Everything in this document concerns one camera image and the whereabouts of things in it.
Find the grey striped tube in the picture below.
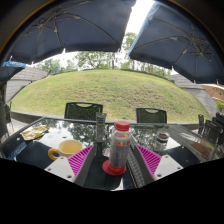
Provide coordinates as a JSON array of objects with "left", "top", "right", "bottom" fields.
[{"left": 95, "top": 112, "right": 108, "bottom": 144}]

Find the small dark ashtray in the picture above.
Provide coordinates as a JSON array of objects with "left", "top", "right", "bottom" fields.
[{"left": 156, "top": 131, "right": 170, "bottom": 144}]

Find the group of black chairs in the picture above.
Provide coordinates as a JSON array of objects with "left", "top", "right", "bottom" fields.
[{"left": 197, "top": 111, "right": 224, "bottom": 145}]

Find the clear red-capped drink bottle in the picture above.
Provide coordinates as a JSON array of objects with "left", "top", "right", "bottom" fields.
[{"left": 108, "top": 120, "right": 132, "bottom": 170}]

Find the grey slatted metal table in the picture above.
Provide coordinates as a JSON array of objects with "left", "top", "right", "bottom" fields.
[{"left": 171, "top": 124, "right": 224, "bottom": 160}]

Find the black mesh patio chair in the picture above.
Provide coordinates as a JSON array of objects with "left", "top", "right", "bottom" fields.
[
  {"left": 63, "top": 101, "right": 104, "bottom": 122},
  {"left": 135, "top": 107, "right": 168, "bottom": 124}
]

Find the blue parasol with white print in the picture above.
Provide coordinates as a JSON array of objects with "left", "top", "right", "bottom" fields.
[{"left": 0, "top": 59, "right": 27, "bottom": 83}]

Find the yellow crumpled packet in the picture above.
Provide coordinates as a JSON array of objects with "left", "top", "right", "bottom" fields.
[{"left": 20, "top": 124, "right": 51, "bottom": 142}]

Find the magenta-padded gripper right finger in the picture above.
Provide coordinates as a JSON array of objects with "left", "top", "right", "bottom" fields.
[{"left": 128, "top": 139, "right": 185, "bottom": 188}]

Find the cream mug with yellow handle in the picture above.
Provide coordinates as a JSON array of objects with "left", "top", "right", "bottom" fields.
[{"left": 47, "top": 139, "right": 84, "bottom": 161}]

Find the large dark blue parasol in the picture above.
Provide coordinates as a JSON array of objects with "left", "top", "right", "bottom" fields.
[
  {"left": 2, "top": 0, "right": 138, "bottom": 65},
  {"left": 127, "top": 1, "right": 224, "bottom": 85}
]

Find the beige parasol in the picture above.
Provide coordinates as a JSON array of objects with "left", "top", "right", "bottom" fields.
[{"left": 201, "top": 83, "right": 224, "bottom": 104}]

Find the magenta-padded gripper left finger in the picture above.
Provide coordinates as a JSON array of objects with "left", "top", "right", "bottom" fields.
[{"left": 44, "top": 143, "right": 98, "bottom": 188}]

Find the flat round red coaster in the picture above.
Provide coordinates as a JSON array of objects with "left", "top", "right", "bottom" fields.
[{"left": 101, "top": 159, "right": 128, "bottom": 177}]

